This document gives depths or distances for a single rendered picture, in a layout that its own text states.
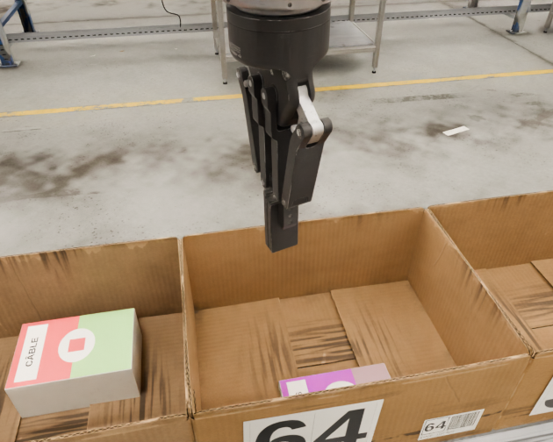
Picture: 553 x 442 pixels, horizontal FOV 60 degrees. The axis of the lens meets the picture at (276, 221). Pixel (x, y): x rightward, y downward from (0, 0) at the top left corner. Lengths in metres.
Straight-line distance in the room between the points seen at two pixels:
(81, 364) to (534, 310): 0.72
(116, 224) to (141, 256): 1.79
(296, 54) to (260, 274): 0.50
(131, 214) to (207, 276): 1.83
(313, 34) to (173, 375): 0.55
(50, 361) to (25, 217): 2.06
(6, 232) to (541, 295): 2.35
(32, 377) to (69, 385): 0.05
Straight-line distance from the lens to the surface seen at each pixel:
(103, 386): 0.73
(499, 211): 0.89
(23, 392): 0.74
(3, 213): 2.85
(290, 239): 0.49
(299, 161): 0.38
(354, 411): 0.59
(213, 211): 2.52
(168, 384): 0.76
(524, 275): 1.00
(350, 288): 0.87
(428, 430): 0.69
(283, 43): 0.35
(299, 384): 0.72
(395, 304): 0.86
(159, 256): 0.75
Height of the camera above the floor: 1.51
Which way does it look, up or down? 38 degrees down
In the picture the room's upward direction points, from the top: straight up
